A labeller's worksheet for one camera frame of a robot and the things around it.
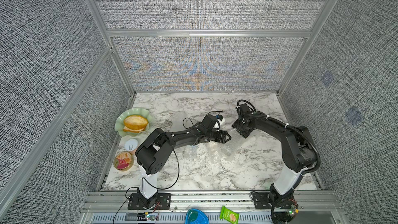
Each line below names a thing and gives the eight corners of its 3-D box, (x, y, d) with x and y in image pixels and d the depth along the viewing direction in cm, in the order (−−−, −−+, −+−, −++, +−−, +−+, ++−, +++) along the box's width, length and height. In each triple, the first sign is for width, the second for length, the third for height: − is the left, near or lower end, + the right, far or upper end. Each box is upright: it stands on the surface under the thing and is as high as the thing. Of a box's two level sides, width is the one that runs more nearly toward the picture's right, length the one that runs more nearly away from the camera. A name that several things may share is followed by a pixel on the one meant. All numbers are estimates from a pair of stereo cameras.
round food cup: (113, 171, 85) (110, 168, 81) (119, 154, 91) (116, 151, 87) (131, 171, 85) (128, 168, 81) (136, 154, 91) (133, 151, 87)
